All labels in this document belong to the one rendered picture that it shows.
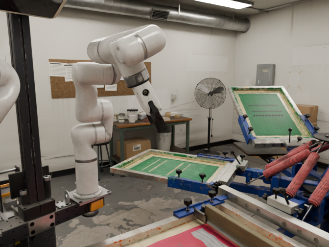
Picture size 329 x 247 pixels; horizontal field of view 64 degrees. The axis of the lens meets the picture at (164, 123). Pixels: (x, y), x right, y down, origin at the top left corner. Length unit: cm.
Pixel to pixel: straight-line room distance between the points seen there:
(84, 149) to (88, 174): 11
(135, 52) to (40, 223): 77
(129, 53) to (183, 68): 495
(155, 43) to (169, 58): 470
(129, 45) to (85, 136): 56
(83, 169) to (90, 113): 25
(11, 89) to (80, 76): 22
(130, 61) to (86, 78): 34
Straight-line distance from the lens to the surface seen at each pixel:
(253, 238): 114
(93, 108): 109
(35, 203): 115
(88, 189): 121
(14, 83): 96
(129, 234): 121
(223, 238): 127
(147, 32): 71
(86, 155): 115
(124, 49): 67
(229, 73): 651
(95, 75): 99
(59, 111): 457
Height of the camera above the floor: 165
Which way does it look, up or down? 10 degrees down
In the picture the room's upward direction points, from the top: straight up
